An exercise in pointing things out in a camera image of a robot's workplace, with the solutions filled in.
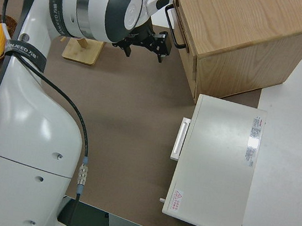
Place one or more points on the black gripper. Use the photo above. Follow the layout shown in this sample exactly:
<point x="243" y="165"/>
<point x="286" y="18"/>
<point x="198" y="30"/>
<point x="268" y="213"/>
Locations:
<point x="145" y="38"/>

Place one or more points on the wooden drawer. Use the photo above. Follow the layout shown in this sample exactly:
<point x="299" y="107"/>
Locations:
<point x="181" y="22"/>

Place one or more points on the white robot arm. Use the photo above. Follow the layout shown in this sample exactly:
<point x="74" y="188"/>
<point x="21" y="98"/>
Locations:
<point x="26" y="130"/>

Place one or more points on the wooden mug rack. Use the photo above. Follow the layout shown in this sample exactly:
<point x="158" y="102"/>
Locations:
<point x="83" y="54"/>

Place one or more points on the brown table mat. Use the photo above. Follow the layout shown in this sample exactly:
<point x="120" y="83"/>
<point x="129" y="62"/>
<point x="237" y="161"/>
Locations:
<point x="129" y="110"/>

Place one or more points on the light wooden cabinet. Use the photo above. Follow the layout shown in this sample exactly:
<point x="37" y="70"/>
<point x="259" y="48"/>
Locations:
<point x="246" y="42"/>

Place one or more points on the white toaster oven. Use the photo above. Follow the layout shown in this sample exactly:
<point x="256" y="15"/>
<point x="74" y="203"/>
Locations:
<point x="217" y="160"/>

